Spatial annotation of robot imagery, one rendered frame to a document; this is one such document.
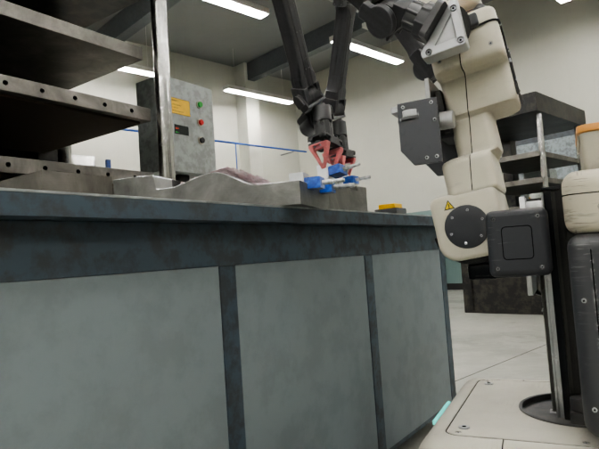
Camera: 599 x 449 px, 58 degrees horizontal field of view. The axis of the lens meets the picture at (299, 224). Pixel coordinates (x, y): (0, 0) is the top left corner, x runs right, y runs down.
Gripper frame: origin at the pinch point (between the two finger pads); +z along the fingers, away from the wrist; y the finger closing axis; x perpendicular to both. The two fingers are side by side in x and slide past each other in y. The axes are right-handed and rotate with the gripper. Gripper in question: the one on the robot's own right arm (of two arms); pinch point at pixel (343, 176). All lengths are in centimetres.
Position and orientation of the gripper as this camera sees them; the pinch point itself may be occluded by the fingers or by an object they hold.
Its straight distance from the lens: 191.1
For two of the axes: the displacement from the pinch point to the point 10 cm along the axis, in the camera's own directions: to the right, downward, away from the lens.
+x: 8.1, -1.2, -5.7
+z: 1.0, 9.9, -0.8
